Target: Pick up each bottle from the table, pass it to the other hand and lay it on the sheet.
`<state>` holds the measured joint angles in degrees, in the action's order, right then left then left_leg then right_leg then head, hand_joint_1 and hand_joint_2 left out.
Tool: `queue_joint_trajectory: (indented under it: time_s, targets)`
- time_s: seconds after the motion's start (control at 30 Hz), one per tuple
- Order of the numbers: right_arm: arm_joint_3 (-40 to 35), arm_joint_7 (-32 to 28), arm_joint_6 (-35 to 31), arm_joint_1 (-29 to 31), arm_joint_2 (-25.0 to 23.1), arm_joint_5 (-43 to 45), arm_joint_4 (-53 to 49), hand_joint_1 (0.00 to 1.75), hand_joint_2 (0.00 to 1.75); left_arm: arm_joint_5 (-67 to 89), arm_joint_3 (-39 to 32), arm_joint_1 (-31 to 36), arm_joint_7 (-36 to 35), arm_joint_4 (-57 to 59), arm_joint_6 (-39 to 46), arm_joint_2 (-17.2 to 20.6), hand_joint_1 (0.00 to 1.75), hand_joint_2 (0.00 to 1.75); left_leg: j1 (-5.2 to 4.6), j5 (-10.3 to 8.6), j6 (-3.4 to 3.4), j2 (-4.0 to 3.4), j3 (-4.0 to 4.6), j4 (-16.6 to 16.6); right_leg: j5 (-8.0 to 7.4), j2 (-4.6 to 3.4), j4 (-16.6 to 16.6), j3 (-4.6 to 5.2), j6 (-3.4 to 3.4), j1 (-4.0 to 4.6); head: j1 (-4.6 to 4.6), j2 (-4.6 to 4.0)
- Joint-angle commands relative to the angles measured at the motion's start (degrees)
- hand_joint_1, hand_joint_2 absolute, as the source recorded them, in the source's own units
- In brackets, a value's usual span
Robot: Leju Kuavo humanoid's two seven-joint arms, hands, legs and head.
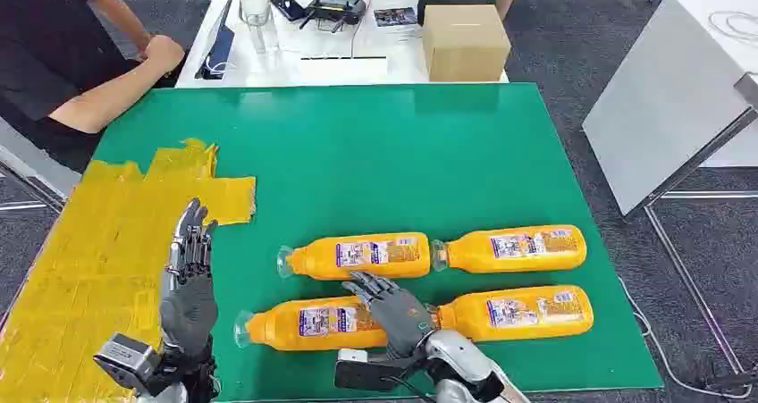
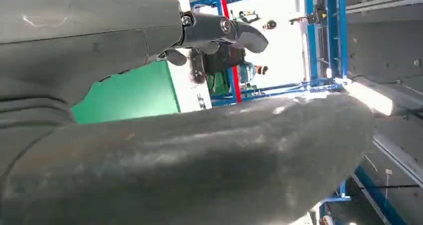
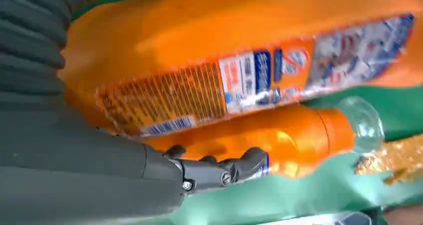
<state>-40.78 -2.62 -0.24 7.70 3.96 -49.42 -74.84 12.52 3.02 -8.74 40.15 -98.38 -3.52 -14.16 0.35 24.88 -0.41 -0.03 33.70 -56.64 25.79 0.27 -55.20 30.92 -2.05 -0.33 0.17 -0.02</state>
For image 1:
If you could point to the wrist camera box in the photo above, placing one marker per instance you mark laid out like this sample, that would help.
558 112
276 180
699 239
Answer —
364 372
124 362

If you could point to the printed booklet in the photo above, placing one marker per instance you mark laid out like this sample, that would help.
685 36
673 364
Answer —
395 16

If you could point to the orange drink bottle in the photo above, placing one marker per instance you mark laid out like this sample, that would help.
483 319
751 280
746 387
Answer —
361 257
515 248
521 313
314 324

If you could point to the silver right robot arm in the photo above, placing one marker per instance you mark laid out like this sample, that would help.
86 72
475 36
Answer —
459 365

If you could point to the cardboard box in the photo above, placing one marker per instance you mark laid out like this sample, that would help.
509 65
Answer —
465 42

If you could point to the black phone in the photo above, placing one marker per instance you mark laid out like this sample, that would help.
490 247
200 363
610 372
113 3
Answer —
288 6

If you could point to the black remote controller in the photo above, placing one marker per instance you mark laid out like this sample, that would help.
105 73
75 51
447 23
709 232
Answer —
334 8

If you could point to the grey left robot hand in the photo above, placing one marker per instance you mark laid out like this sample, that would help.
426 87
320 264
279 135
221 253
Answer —
186 305

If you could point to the green table mat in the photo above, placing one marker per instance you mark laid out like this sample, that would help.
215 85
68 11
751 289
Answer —
379 169

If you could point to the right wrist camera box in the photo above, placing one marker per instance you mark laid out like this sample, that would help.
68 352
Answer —
364 372

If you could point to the clear plastic cup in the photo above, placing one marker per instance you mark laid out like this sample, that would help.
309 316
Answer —
257 15

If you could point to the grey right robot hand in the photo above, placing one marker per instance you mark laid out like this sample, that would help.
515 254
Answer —
400 317

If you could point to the dark blue tablet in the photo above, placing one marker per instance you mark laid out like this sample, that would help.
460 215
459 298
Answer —
218 48

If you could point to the metal table leg frame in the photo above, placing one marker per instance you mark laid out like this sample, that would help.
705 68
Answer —
693 288

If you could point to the seated person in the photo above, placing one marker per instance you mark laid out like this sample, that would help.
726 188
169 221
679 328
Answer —
41 51

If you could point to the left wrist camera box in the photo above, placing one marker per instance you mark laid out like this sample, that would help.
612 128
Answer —
124 362

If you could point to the large white side table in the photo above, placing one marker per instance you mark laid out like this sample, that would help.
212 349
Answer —
669 92

